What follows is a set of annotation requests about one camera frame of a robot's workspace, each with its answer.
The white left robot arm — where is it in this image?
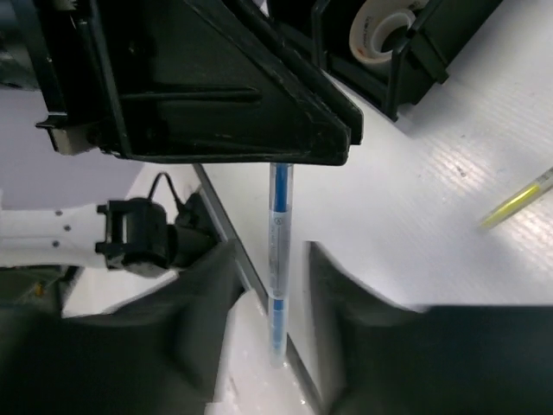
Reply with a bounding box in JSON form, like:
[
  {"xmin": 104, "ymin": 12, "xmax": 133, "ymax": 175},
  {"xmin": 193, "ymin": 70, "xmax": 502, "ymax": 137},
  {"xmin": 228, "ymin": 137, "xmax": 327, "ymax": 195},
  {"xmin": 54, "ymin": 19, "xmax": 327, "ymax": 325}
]
[{"xmin": 1, "ymin": 1, "xmax": 363, "ymax": 278}]

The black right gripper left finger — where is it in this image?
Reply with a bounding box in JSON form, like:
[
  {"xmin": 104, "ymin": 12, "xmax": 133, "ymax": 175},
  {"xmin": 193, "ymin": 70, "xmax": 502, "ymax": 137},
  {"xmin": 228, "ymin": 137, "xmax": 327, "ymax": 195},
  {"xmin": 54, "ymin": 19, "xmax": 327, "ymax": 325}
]
[{"xmin": 1, "ymin": 242, "xmax": 240, "ymax": 414}]

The yellow thin pen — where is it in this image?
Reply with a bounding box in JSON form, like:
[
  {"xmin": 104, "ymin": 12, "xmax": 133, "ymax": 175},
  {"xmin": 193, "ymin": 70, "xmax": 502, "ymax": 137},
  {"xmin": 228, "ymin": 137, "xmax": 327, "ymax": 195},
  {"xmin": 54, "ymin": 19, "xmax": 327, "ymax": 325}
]
[{"xmin": 479, "ymin": 168, "xmax": 552, "ymax": 229}]

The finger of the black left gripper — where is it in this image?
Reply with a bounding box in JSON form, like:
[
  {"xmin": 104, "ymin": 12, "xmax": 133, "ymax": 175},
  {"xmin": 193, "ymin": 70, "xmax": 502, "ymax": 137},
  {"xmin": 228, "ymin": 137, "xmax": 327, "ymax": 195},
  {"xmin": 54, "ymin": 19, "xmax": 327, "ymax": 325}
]
[{"xmin": 34, "ymin": 1, "xmax": 363, "ymax": 165}]

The blue thin pen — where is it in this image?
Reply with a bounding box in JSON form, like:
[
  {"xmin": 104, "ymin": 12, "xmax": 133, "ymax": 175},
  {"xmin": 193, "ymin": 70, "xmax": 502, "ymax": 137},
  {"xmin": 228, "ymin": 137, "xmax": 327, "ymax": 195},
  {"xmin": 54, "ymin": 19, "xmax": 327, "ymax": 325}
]
[{"xmin": 268, "ymin": 163, "xmax": 294, "ymax": 367}]

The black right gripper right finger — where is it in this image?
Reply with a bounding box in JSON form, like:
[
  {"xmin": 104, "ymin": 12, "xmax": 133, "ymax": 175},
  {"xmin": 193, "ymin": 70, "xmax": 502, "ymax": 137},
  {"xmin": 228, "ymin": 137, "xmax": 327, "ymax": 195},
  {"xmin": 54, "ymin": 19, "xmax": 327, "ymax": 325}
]
[{"xmin": 308, "ymin": 242, "xmax": 552, "ymax": 414}]

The black four-compartment organizer tray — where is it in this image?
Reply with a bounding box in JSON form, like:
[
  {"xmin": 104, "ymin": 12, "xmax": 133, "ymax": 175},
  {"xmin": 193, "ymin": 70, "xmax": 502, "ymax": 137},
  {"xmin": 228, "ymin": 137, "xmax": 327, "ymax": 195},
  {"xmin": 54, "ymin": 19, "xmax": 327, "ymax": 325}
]
[{"xmin": 267, "ymin": 0, "xmax": 499, "ymax": 120}]

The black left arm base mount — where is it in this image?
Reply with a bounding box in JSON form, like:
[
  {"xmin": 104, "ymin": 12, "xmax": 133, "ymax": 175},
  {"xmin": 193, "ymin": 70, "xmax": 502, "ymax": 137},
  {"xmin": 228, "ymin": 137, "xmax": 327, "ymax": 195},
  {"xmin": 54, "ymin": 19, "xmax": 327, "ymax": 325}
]
[{"xmin": 148, "ymin": 172, "xmax": 220, "ymax": 269}]

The large brown tape roll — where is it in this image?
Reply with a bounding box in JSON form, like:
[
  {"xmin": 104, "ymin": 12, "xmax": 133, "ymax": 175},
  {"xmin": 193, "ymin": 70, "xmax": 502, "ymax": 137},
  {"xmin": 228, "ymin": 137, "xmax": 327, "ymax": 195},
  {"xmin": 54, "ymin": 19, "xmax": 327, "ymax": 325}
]
[{"xmin": 349, "ymin": 0, "xmax": 428, "ymax": 69}]

